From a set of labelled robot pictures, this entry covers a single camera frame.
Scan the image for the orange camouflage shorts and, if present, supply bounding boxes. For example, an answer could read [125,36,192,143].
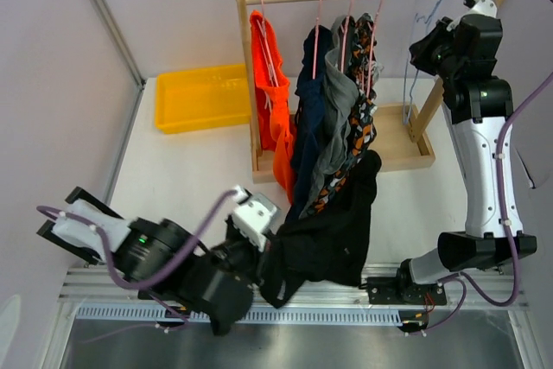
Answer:
[313,13,379,216]

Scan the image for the pink hanger of camouflage shorts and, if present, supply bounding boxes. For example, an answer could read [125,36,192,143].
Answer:
[365,0,384,98]

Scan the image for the black shorts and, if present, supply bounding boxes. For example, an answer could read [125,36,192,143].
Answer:
[259,150,382,309]

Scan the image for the pink hanger of grey shorts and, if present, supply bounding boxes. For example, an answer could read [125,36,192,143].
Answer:
[339,0,354,73]

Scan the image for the grey shorts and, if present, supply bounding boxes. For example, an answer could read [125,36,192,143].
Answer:
[302,16,361,217]

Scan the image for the navy blue shorts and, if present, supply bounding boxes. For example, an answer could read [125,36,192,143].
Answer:
[285,26,333,222]

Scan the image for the pink hanger of orange shorts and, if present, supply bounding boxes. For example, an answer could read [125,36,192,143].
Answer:
[258,0,279,87]

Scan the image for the pink hanger of navy shorts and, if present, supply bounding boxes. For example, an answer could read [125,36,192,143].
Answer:
[312,0,322,80]

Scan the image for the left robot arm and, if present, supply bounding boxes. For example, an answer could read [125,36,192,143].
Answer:
[36,186,280,335]

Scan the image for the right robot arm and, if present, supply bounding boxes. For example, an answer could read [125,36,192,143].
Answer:
[362,14,537,305]

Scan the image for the wooden clothes rack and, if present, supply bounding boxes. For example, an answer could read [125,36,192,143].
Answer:
[236,0,443,184]

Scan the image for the yellow plastic bin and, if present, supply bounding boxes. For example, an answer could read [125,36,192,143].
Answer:
[155,64,251,134]

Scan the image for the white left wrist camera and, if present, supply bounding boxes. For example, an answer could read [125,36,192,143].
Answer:
[231,185,280,252]

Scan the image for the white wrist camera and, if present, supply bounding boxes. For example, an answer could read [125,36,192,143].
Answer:
[231,185,280,252]
[447,0,498,32]

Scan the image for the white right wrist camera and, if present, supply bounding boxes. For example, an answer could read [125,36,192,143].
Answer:
[447,0,498,32]

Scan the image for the aluminium mounting rail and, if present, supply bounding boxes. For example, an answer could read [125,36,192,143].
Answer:
[58,266,513,328]

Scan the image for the aluminium corner post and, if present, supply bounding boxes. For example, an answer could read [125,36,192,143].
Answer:
[90,0,144,88]

